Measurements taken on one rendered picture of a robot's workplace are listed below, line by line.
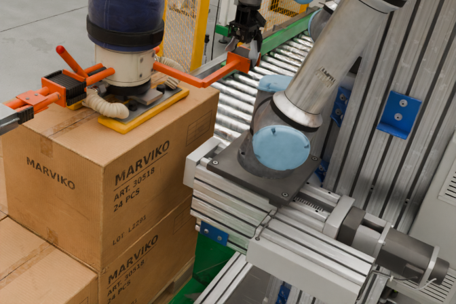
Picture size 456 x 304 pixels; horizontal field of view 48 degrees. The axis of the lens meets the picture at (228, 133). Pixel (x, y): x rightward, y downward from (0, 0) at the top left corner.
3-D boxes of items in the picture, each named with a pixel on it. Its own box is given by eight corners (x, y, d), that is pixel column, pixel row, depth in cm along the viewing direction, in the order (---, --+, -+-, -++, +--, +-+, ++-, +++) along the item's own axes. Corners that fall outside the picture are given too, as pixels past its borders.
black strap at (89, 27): (121, 11, 166) (121, -1, 164) (180, 34, 158) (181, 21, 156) (69, 29, 149) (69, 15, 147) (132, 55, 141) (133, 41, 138)
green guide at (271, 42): (317, 11, 403) (319, 0, 398) (329, 15, 399) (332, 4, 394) (206, 72, 280) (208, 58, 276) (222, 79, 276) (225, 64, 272)
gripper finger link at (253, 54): (245, 70, 167) (241, 43, 163) (254, 65, 171) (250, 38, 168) (254, 70, 165) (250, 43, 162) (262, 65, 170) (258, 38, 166)
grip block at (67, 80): (62, 85, 146) (62, 66, 143) (89, 98, 142) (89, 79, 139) (39, 96, 139) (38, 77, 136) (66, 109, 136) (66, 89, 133)
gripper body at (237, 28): (225, 39, 164) (231, 2, 157) (238, 32, 170) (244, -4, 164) (246, 46, 161) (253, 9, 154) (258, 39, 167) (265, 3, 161)
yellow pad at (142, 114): (165, 84, 177) (166, 70, 174) (189, 94, 173) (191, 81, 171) (96, 122, 151) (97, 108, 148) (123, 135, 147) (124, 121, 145)
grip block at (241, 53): (237, 58, 178) (239, 45, 176) (258, 66, 175) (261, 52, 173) (225, 65, 172) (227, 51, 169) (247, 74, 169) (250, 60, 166)
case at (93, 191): (127, 141, 216) (131, 53, 195) (206, 180, 201) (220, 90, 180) (7, 215, 170) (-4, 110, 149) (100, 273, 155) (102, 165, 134)
